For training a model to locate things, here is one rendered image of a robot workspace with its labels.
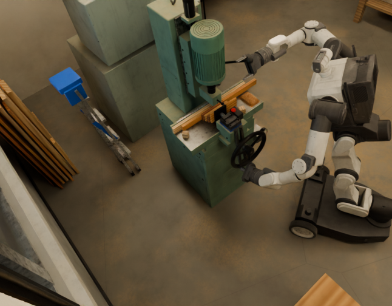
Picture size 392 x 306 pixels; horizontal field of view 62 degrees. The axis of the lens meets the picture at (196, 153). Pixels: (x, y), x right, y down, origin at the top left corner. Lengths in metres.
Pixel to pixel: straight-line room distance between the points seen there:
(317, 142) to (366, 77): 0.36
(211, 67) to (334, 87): 0.62
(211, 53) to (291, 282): 1.68
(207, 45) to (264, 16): 2.98
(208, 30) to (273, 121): 1.73
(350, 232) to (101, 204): 2.00
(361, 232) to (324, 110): 1.28
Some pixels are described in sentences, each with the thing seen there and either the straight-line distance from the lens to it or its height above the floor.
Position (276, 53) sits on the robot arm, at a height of 1.27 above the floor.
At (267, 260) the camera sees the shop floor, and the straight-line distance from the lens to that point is 2.60.
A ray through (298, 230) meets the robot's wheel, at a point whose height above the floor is 0.07.
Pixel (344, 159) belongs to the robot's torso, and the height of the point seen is 0.77.
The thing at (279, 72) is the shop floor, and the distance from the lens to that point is 3.80.
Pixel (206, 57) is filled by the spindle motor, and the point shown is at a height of 1.39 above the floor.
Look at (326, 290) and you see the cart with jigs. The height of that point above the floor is 0.53.
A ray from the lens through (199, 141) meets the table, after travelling 2.00.
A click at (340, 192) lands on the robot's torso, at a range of 2.47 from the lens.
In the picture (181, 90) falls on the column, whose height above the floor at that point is 1.03.
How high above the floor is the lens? 2.48
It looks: 54 degrees down
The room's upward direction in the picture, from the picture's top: 10 degrees counter-clockwise
